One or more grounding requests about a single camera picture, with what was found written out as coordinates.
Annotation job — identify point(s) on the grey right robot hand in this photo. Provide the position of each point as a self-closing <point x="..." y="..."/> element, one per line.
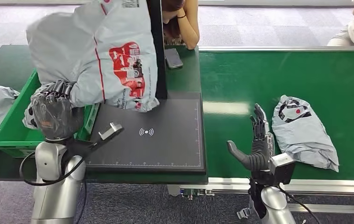
<point x="258" y="154"/>

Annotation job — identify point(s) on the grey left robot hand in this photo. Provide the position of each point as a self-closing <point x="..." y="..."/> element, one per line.
<point x="56" y="114"/>

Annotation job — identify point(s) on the grey courier package red print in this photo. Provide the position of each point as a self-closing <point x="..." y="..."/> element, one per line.
<point x="87" y="52"/>

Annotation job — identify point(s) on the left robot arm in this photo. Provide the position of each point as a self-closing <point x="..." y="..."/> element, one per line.
<point x="53" y="191"/>

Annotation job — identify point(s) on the green plastic basket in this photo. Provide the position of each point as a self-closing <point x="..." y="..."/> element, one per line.
<point x="13" y="130"/>

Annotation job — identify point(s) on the grey courier package black print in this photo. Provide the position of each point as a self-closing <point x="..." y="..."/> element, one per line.
<point x="306" y="136"/>

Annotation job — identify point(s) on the black weighing platform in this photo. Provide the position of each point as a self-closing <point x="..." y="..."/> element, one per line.
<point x="164" y="136"/>

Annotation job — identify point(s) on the small metal clamp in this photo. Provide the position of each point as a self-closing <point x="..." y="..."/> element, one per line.
<point x="243" y="213"/>

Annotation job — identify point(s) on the electronics board under table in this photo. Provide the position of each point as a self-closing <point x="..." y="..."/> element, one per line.
<point x="195" y="193"/>

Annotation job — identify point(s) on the green belt conveyor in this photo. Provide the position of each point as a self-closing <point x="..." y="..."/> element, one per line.
<point x="257" y="77"/>

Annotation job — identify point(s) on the black scanner column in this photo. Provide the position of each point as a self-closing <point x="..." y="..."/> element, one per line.
<point x="159" y="61"/>

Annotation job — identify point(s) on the grey smartphone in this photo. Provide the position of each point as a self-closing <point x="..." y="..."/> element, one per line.
<point x="173" y="58"/>

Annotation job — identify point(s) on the person's wrist band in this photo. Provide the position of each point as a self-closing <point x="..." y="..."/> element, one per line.
<point x="181" y="16"/>

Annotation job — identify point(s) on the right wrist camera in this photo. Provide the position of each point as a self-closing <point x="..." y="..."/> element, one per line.
<point x="280" y="168"/>

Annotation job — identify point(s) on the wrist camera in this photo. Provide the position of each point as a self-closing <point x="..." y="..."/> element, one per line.
<point x="280" y="168"/>
<point x="108" y="131"/>

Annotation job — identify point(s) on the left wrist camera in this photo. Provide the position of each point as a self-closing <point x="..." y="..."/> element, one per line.
<point x="108" y="131"/>

